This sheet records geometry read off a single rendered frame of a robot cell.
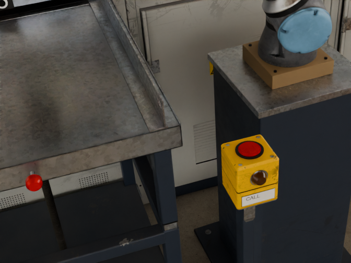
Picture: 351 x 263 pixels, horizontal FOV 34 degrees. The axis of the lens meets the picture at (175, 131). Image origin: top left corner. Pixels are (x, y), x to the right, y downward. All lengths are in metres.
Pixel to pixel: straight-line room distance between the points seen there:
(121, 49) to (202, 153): 0.78
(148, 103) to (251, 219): 0.34
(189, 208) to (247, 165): 1.22
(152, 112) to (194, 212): 1.02
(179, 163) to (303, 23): 1.01
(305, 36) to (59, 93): 0.56
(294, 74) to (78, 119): 0.56
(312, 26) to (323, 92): 0.24
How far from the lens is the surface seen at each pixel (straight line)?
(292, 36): 1.28
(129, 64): 1.40
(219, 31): 1.89
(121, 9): 1.78
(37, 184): 1.14
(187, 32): 1.85
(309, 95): 1.44
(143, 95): 1.27
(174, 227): 1.40
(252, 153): 1.01
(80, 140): 1.18
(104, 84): 1.34
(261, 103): 1.41
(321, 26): 1.28
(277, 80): 1.45
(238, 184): 1.01
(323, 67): 1.50
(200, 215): 2.17
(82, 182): 2.10
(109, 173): 2.09
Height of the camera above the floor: 1.54
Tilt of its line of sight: 37 degrees down
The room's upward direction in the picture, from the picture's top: 5 degrees counter-clockwise
